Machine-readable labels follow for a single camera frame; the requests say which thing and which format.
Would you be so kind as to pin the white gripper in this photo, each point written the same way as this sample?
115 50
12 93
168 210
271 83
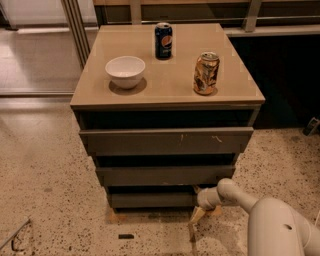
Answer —
204 199

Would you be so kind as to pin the grey drawer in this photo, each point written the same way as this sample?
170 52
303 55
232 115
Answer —
152 200
163 176
175 141

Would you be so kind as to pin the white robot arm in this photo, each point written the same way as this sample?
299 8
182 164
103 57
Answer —
274 227

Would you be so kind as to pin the grey drawer cabinet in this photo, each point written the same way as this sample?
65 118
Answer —
164 98

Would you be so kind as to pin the small black floor object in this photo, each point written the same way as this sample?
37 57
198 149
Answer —
126 236

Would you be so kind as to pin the orange patterned soda can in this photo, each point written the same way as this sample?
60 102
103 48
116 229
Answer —
206 73

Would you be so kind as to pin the dark box on floor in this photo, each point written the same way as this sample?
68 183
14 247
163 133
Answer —
311 127

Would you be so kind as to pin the white ceramic bowl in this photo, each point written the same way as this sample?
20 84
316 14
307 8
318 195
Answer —
125 71

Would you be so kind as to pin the blue Pepsi can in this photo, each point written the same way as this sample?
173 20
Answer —
163 40

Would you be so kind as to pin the metal rod on floor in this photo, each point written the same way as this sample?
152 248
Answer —
4 242

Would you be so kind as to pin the metal railing frame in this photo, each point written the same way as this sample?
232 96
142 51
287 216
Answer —
254 26

